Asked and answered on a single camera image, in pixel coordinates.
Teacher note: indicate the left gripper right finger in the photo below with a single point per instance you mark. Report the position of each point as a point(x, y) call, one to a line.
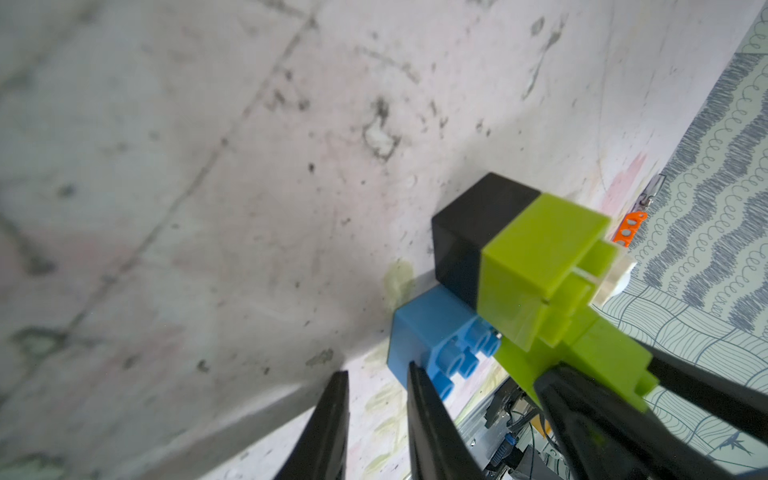
point(436, 449)

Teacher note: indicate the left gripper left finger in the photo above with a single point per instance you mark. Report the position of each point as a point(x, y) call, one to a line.
point(321, 450)

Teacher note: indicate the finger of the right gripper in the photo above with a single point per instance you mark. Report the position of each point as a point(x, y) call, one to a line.
point(737, 405)
point(604, 437)

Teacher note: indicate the green lego brick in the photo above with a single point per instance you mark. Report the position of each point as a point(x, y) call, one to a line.
point(593, 346)
point(541, 268)

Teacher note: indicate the blue lego brick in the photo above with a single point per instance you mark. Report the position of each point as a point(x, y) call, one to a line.
point(440, 333)

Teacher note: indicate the white lego brick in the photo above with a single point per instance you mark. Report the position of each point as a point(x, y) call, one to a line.
point(615, 280)

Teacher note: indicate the black lego brick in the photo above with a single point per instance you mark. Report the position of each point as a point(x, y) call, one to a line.
point(464, 227)

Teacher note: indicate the orange handled adjustable wrench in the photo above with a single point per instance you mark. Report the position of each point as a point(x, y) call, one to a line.
point(632, 221)

